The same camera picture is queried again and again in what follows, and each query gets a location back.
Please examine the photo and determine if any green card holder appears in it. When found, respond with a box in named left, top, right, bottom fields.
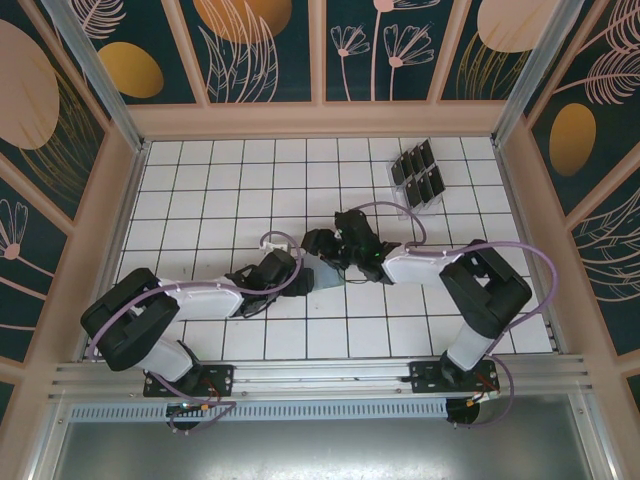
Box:
left=298, top=252, right=347, bottom=296

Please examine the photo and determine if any clear acrylic card stand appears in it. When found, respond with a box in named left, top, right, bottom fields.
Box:
left=387, top=139, right=450, bottom=222

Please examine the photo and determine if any grey metal sheet panel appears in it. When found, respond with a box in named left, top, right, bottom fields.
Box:
left=49, top=419, right=601, bottom=480

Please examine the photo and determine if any clear plastic tube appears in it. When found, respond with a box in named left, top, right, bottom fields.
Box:
left=39, top=0, right=151, bottom=154

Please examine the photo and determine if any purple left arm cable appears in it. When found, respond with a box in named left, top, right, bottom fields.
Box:
left=85, top=230, right=304, bottom=435

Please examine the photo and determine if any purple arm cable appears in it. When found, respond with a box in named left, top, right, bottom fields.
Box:
left=85, top=230, right=304, bottom=435
left=349, top=200, right=560, bottom=430

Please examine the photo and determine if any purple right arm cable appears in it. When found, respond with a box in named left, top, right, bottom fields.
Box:
left=349, top=200, right=560, bottom=430

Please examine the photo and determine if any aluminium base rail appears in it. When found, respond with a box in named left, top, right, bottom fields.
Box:
left=49, top=354, right=596, bottom=401

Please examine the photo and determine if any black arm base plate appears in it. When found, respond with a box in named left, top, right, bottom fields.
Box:
left=143, top=364, right=236, bottom=399
left=408, top=359, right=501, bottom=394

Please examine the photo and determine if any grey slotted cable duct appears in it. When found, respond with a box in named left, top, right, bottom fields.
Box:
left=67, top=398, right=449, bottom=421

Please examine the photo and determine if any round black cable port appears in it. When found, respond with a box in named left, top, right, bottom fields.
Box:
left=447, top=397, right=494, bottom=426
left=167, top=404, right=201, bottom=434

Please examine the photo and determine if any aluminium frame post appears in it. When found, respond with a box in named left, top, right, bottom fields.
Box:
left=490, top=0, right=599, bottom=149

